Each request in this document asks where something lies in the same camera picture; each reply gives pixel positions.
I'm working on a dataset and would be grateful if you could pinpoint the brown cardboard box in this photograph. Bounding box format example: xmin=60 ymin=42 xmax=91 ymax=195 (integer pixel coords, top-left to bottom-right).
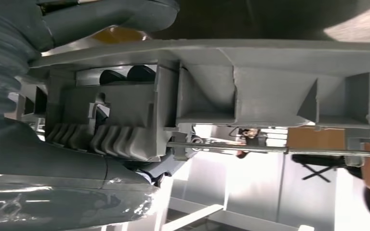
xmin=286 ymin=126 xmax=346 ymax=151

